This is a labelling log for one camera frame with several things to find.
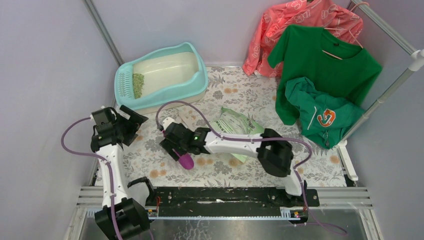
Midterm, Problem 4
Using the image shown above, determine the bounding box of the teal cat litter box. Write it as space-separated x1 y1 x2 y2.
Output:
114 42 209 114

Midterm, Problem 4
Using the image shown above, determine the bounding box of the green t-shirt on hanger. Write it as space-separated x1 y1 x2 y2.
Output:
266 24 383 125

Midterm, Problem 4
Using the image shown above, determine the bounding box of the metal clothes rack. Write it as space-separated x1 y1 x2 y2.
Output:
339 0 424 186

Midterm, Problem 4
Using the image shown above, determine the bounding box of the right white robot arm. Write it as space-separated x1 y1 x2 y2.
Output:
159 117 307 206

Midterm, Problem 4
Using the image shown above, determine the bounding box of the purple litter scoop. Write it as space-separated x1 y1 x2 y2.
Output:
172 149 195 170

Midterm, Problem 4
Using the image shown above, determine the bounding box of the green litter pile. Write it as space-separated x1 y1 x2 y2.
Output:
132 73 145 99

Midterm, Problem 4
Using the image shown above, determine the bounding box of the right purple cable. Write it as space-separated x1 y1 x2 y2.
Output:
155 100 349 238

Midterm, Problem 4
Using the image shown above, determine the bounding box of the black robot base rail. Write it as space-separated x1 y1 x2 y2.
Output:
145 186 320 218

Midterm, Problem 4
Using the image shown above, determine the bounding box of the green cat litter bag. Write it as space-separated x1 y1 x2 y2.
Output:
208 106 266 164

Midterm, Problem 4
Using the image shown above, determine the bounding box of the green jersey with orange logo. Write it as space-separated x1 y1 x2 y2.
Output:
284 77 365 149

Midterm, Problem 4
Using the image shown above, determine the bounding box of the pink patterned garment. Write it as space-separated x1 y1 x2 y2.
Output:
242 0 364 77

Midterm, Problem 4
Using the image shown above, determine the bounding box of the pink clothes hanger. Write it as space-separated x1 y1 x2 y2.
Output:
321 1 370 61

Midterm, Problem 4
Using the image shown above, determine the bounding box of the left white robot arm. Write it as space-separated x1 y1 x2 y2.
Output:
90 105 156 240

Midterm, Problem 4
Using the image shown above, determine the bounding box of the purple cable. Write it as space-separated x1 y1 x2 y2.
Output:
60 116 125 240
155 100 349 238

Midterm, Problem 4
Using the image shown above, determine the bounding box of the floral patterned mat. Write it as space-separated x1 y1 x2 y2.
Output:
96 66 347 188

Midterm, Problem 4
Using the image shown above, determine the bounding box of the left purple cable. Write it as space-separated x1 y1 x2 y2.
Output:
60 116 125 240

